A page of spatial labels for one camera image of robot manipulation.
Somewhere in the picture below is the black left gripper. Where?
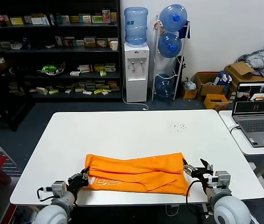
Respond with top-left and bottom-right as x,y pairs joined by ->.
68,167 -> 91,190

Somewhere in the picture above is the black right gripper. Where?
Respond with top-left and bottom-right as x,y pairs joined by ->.
182,158 -> 214,185

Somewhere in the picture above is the orange t-shirt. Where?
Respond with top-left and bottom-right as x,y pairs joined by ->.
85,152 -> 190,196

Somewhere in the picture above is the grey pile of clothes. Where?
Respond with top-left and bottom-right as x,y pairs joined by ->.
234,49 -> 264,77

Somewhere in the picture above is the white side desk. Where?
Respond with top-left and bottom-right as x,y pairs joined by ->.
218,109 -> 264,196

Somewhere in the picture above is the orange cardboard box with dirt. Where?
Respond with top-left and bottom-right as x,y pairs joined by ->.
203,93 -> 229,111

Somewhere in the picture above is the grey open laptop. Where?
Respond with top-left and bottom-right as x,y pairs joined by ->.
231,81 -> 264,148

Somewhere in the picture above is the small orange cardboard box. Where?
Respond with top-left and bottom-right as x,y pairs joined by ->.
182,89 -> 198,100

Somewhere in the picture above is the brown open cardboard box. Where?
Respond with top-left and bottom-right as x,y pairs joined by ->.
194,71 -> 227,101

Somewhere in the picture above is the grey tied plastic bag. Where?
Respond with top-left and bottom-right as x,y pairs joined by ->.
183,77 -> 197,91

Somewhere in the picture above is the blue and white bag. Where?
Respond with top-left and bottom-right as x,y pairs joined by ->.
214,70 -> 232,89

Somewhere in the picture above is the white tilted medicine box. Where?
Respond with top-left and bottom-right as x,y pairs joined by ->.
36,86 -> 49,96

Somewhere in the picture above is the white water dispenser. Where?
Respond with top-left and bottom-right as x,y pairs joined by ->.
123,42 -> 150,103

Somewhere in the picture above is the large brown cardboard box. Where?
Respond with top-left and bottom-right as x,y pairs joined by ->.
223,61 -> 264,98

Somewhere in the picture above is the white red medicine box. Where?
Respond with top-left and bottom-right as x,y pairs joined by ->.
77,64 -> 93,73

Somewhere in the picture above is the clear bowl with green packs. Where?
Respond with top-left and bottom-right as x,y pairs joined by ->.
36,61 -> 66,77

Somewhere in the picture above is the white metal jug rack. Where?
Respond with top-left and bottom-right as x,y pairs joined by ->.
151,14 -> 191,102

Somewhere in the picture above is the black shelf unit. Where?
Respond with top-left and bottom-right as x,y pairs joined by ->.
0,0 -> 123,103

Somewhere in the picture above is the tan medicine box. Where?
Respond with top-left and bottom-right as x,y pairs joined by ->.
83,37 -> 97,48

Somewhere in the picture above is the cream yellow medicine box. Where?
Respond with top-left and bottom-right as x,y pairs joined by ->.
96,38 -> 108,48

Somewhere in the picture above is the small pink rag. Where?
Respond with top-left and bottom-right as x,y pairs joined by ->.
153,20 -> 163,32

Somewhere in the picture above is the blue water jug with label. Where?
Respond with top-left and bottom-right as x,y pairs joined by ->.
124,7 -> 149,46

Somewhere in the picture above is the colourful upright box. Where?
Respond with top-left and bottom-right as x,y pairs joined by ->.
102,9 -> 111,23

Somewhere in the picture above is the yellow green medicine box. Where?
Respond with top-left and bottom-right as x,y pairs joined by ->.
10,16 -> 25,26

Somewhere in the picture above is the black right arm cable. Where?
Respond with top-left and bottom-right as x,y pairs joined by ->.
184,177 -> 205,214

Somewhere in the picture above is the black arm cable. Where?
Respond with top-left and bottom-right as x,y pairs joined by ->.
184,177 -> 205,214
36,186 -> 79,208

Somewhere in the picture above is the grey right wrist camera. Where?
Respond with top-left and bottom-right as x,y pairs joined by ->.
208,171 -> 231,189

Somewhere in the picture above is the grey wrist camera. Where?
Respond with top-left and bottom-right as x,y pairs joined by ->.
208,171 -> 231,189
51,181 -> 68,196

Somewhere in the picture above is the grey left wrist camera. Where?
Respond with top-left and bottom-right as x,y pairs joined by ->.
51,181 -> 68,196

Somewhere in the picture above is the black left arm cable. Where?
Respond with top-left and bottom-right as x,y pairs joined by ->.
36,186 -> 79,208

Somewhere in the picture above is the thin white hanging cable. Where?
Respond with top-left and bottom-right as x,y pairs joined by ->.
165,204 -> 180,217

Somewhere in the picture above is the white dispenser power cable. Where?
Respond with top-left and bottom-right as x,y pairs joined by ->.
122,87 -> 149,111

